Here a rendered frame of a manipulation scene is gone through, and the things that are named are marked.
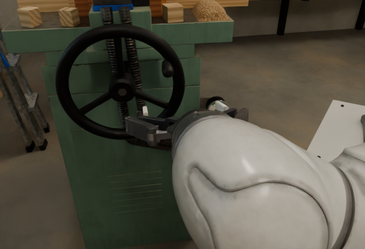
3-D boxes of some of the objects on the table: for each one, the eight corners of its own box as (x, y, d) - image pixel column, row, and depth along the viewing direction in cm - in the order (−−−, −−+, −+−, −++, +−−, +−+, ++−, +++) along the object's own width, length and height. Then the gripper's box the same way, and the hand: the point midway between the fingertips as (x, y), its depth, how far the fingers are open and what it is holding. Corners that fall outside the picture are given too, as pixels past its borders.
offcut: (177, 17, 90) (177, 2, 88) (183, 21, 87) (183, 6, 85) (162, 19, 89) (162, 3, 87) (168, 23, 85) (167, 7, 83)
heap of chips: (198, 21, 87) (199, 7, 85) (189, 8, 99) (189, -4, 97) (231, 20, 88) (232, 6, 86) (218, 7, 100) (219, -5, 98)
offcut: (68, 22, 86) (65, 6, 84) (80, 23, 85) (77, 7, 83) (61, 26, 83) (57, 10, 81) (73, 27, 83) (70, 11, 80)
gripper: (302, 106, 40) (245, 87, 61) (98, 121, 37) (112, 96, 58) (300, 162, 42) (245, 125, 62) (104, 182, 38) (115, 136, 59)
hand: (182, 112), depth 59 cm, fingers open, 13 cm apart
